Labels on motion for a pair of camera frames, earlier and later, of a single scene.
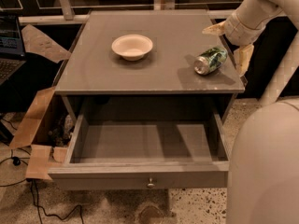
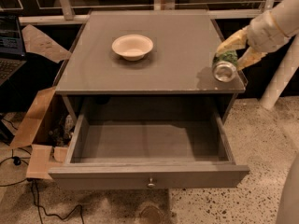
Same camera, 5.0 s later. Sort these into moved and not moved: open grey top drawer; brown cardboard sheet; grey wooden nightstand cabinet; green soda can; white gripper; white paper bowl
Moved: green soda can; white gripper
Not moved: open grey top drawer; white paper bowl; grey wooden nightstand cabinet; brown cardboard sheet
